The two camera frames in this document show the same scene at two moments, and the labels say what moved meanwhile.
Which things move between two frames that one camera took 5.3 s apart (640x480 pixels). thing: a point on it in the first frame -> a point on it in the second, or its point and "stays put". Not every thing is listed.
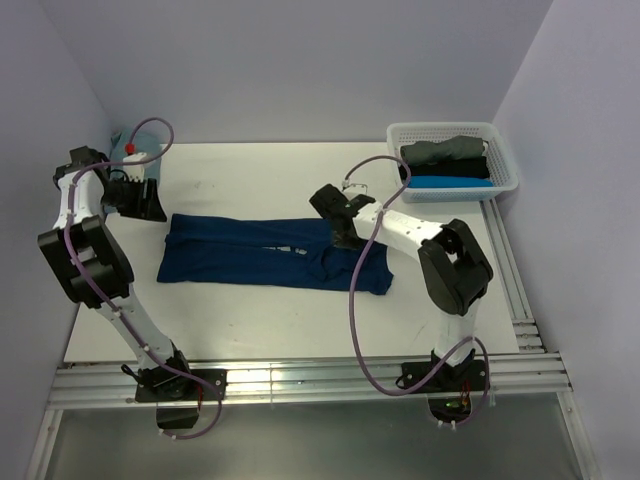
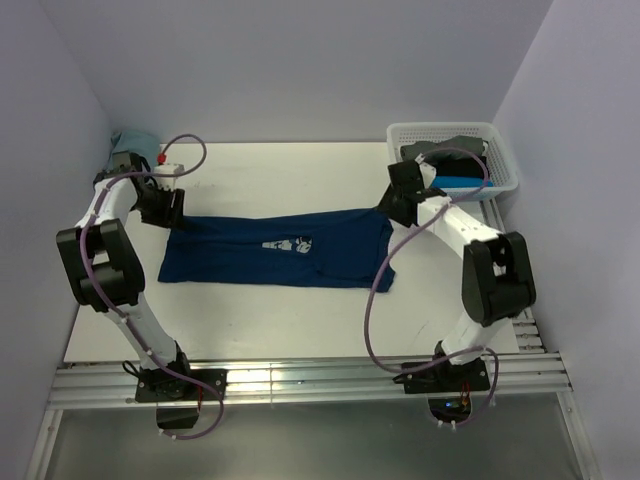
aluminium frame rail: (530, 377) stays put
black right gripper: (347, 243) -> (385, 206)
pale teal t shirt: (145, 142) stays put
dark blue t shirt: (269, 252) stays put
